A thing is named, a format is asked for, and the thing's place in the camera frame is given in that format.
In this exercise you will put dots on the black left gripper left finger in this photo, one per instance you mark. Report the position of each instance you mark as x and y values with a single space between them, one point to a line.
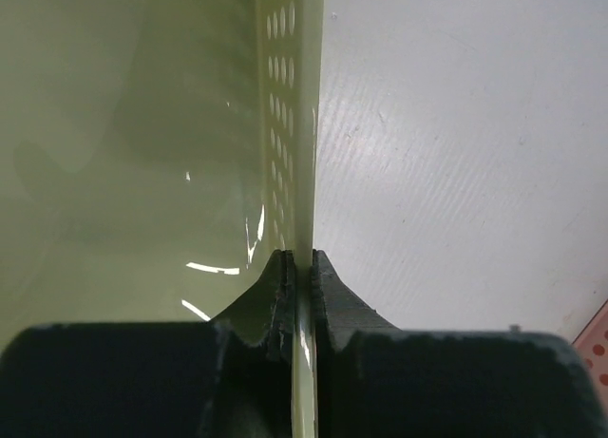
226 377

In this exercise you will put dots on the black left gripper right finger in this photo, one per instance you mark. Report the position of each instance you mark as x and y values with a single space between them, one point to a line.
376 380

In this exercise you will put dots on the pink plastic basket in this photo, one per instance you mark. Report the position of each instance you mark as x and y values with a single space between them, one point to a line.
592 346

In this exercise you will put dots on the yellow green plastic basket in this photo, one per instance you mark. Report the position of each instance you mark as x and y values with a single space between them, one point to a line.
154 153

